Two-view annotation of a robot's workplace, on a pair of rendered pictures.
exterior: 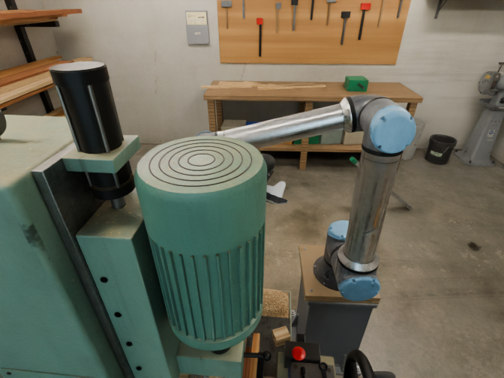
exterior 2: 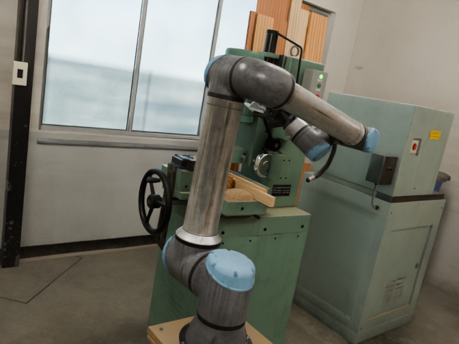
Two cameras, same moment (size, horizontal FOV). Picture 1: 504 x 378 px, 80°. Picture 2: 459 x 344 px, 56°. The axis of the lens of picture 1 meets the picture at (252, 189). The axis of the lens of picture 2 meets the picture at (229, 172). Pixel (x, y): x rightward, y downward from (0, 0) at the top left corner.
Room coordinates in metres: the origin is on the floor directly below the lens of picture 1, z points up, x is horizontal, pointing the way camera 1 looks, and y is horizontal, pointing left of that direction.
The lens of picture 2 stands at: (1.83, -1.24, 1.36)
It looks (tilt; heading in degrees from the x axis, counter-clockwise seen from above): 12 degrees down; 138
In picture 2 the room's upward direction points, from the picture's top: 10 degrees clockwise
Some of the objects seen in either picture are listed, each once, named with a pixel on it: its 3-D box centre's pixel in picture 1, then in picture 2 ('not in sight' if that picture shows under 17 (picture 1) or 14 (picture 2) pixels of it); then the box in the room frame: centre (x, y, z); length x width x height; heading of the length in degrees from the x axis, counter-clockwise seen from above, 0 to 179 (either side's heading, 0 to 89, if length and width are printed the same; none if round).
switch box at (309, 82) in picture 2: not in sight; (313, 87); (0.53, 0.37, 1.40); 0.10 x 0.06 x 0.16; 85
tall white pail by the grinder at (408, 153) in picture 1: (406, 138); not in sight; (3.42, -1.90, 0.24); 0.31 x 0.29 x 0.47; 87
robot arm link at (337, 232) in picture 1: (343, 243); (225, 284); (0.98, -0.41, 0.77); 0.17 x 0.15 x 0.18; 179
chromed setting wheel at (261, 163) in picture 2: not in sight; (264, 164); (0.49, 0.18, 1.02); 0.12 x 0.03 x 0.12; 85
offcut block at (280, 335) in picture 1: (280, 336); not in sight; (0.47, -0.08, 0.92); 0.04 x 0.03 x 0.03; 108
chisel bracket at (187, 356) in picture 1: (212, 352); (231, 155); (0.36, 0.09, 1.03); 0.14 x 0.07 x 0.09; 85
